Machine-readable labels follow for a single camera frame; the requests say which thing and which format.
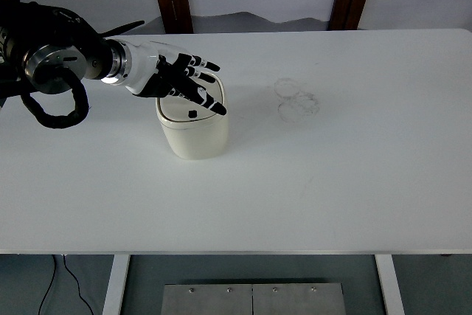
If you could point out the white table leg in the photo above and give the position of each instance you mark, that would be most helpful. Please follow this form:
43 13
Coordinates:
390 285
115 285

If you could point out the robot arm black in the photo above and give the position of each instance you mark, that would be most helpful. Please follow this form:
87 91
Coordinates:
59 38

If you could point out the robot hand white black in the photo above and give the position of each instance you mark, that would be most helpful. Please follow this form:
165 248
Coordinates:
147 66

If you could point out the cream plastic trash bin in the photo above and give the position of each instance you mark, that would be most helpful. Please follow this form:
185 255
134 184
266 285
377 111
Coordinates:
197 141

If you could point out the grey metal plate with screws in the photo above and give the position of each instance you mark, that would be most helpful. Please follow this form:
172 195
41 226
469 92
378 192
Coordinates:
250 300

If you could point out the cream trash bin lid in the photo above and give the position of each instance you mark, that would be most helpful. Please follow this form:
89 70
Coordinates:
177 110

